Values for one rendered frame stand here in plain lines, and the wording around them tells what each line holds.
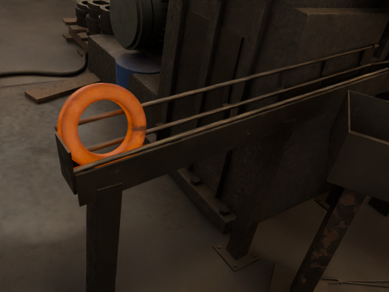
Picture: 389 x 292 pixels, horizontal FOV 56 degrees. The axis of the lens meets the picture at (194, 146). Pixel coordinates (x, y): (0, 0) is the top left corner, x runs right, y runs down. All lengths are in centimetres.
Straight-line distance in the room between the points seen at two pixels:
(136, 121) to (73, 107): 14
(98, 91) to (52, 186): 94
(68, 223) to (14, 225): 19
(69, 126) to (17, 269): 73
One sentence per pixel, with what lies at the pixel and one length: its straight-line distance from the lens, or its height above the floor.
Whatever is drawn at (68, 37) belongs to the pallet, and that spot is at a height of 2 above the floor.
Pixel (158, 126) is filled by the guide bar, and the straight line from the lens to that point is 89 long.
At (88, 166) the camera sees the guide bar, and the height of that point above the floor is 61.
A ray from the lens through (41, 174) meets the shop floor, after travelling 172.
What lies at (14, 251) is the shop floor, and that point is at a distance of 143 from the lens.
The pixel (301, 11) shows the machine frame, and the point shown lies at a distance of 114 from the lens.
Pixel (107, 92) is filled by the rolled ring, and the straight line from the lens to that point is 78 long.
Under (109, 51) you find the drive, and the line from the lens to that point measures 235.
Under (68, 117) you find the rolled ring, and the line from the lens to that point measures 75.
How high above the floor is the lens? 107
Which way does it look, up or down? 33 degrees down
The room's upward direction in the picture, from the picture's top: 11 degrees clockwise
